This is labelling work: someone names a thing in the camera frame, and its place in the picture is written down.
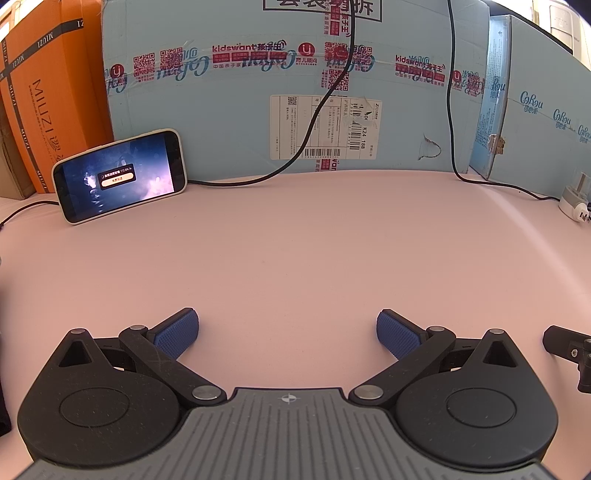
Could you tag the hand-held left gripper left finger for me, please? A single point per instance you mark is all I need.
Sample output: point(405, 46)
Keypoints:
point(178, 333)

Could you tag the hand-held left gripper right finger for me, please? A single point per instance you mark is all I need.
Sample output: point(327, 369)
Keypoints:
point(398, 333)

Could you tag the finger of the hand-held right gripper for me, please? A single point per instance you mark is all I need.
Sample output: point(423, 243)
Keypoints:
point(561, 340)

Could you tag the white plug-in adapter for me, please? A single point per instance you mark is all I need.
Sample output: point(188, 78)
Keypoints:
point(575, 203)

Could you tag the smartphone in white case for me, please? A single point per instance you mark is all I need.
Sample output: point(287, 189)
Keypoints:
point(120, 173)

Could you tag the narrow light blue cardboard box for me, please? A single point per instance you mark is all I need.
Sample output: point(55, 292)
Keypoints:
point(540, 138)

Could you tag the large light blue cardboard box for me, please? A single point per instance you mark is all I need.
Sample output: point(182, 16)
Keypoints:
point(231, 115)

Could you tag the brown cardboard box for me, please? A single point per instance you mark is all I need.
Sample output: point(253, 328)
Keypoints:
point(11, 157)

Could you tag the orange cardboard box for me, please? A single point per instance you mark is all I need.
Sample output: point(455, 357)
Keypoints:
point(51, 69)

